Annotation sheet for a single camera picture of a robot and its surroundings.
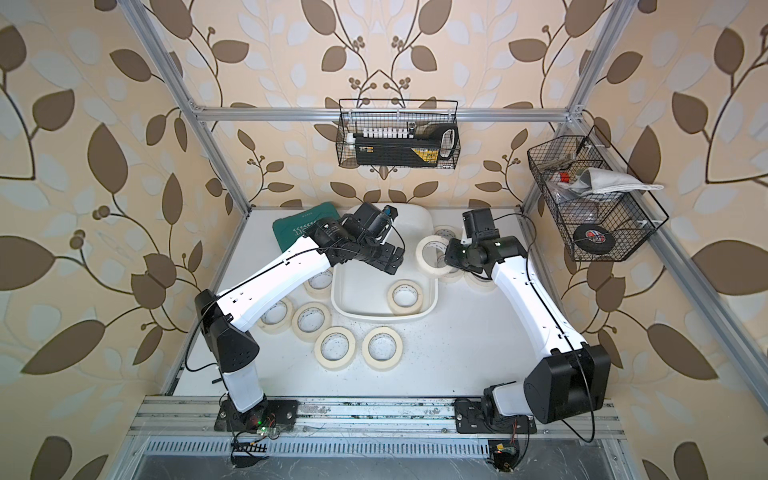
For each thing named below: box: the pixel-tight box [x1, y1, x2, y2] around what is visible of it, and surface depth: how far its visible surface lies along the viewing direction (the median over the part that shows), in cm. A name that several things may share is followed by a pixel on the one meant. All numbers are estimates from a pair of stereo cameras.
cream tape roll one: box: [362, 326, 403, 370], surface depth 84 cm
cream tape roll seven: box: [464, 271, 497, 293], surface depth 98 cm
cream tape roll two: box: [387, 279, 423, 316], surface depth 93 cm
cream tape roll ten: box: [415, 235, 450, 275], surface depth 80 cm
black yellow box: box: [354, 137, 442, 167], surface depth 86 cm
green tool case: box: [272, 202, 341, 253], surface depth 114 cm
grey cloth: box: [567, 167, 664, 195], surface depth 64 cm
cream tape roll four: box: [292, 302, 332, 342], surface depth 89 cm
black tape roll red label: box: [573, 224, 615, 255], surface depth 73 cm
